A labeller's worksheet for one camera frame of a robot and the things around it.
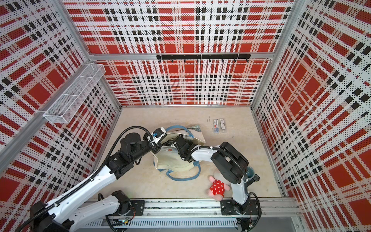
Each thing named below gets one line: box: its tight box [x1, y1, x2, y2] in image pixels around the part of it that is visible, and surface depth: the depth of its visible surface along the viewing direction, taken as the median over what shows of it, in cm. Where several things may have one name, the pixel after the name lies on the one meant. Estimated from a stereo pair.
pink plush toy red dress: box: [206, 175, 231, 202], surface depth 76 cm
